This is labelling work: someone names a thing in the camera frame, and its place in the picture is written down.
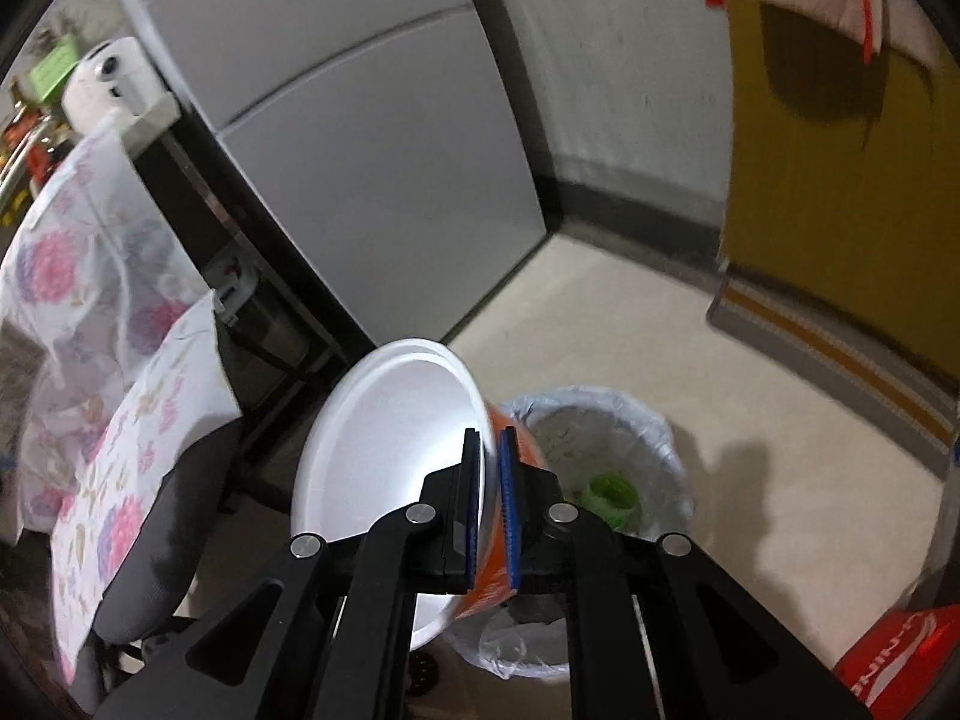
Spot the floral printed cloth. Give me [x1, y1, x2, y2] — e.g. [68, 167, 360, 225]
[0, 116, 218, 545]
[49, 289, 242, 687]

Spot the green plastic item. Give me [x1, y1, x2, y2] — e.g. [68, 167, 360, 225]
[581, 472, 640, 533]

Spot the green box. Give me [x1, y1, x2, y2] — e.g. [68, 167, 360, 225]
[26, 37, 80, 103]

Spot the trash bin with clear liner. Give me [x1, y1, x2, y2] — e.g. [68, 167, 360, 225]
[439, 386, 695, 683]

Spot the grey orange striped doormat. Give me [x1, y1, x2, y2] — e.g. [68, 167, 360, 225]
[709, 262, 960, 477]

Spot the orange white foam bowl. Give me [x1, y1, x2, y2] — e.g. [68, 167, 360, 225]
[290, 337, 548, 650]

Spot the red printed bag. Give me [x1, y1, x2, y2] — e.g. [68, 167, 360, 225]
[832, 604, 960, 720]

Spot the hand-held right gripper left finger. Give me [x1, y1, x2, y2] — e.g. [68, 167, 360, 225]
[97, 427, 485, 720]

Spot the black metal rack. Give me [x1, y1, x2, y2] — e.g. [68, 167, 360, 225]
[131, 101, 361, 421]

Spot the grey refrigerator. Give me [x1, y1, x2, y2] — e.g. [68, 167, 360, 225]
[105, 0, 552, 346]

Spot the white round appliance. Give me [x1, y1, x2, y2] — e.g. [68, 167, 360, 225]
[61, 37, 170, 132]

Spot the olive yellow door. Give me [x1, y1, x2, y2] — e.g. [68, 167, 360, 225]
[712, 0, 960, 391]

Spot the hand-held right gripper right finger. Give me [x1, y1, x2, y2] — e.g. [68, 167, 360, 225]
[499, 426, 875, 720]

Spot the grey white container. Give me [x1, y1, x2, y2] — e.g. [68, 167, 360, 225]
[210, 262, 308, 368]

